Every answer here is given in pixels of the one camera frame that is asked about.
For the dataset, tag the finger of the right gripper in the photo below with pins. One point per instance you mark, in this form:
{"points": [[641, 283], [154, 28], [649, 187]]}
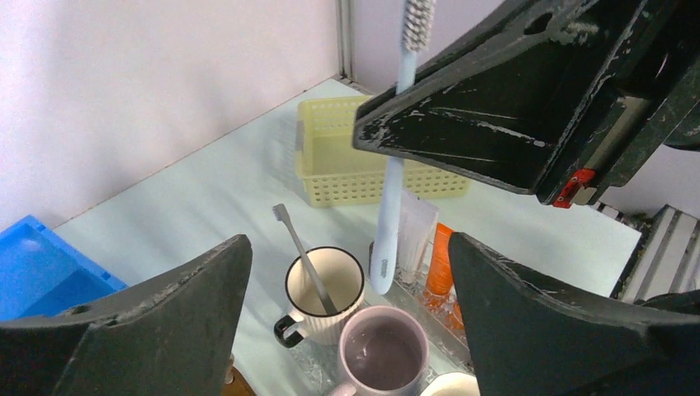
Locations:
{"points": [[512, 28]]}

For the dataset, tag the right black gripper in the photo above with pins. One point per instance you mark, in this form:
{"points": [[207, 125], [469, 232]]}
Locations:
{"points": [[573, 116]]}

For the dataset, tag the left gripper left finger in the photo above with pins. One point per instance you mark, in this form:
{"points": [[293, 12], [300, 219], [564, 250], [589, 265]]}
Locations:
{"points": [[169, 335]]}

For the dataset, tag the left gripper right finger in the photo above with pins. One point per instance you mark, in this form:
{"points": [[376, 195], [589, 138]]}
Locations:
{"points": [[531, 334]]}

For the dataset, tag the orange toothpaste tube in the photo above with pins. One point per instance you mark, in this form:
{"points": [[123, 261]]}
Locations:
{"points": [[439, 278]]}

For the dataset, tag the light grey toothbrush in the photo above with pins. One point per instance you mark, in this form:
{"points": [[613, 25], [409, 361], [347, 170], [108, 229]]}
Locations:
{"points": [[417, 22]]}

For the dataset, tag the white toothpaste tube dark cap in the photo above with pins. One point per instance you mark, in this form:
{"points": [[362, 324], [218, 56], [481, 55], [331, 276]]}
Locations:
{"points": [[418, 219]]}

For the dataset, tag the pink mug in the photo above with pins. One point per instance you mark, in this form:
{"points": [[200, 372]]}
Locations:
{"points": [[382, 350]]}

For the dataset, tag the brown wooden oval tray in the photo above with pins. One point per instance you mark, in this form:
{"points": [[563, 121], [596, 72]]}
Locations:
{"points": [[235, 384]]}

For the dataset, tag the clear holder with brown lid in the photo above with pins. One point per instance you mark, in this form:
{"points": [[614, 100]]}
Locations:
{"points": [[444, 308]]}

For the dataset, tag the clear textured oval tray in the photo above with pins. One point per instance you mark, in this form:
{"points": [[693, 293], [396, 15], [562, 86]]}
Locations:
{"points": [[447, 353]]}

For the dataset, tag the blue three-compartment bin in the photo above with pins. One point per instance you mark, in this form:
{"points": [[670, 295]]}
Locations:
{"points": [[43, 275]]}

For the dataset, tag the cream perforated basket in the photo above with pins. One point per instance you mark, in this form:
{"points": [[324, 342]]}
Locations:
{"points": [[332, 171]]}

